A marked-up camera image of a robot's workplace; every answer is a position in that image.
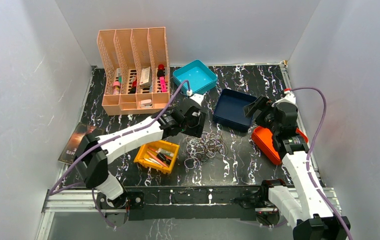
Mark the dark blue plastic tray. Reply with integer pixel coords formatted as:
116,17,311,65
212,88,257,133

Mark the teal plastic tray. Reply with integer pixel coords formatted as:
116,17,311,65
172,59,218,95

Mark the orange plastic tray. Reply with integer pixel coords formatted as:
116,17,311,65
251,126,309,165

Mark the yellow plastic parts bin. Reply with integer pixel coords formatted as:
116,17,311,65
134,140,180,174

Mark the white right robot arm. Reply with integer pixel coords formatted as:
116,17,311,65
244,94,352,240

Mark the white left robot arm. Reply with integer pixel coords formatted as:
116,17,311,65
74,94,206,208

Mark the pink marker pen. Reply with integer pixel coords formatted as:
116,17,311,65
159,76,167,93

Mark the white stapler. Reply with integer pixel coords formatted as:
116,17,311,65
139,99,153,109

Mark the red capped black bottle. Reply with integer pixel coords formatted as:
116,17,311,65
157,64,165,78

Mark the small white box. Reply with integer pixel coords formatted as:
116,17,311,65
139,67,152,88

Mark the peach plastic file organizer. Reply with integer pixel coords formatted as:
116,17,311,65
97,27,171,116

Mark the pink tape roll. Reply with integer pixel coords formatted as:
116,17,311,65
112,80,121,95

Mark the dark book with sunset cover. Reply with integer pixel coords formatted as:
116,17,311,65
58,122,105,165

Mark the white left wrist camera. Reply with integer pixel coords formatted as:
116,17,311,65
190,93,205,106

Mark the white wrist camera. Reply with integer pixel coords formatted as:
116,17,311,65
190,93,205,106
281,91,297,106

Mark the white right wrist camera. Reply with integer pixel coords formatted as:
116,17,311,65
281,91,297,106

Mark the tangled pile of wires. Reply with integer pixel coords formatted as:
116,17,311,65
182,130,229,170

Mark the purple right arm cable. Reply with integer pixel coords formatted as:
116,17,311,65
284,86,354,240

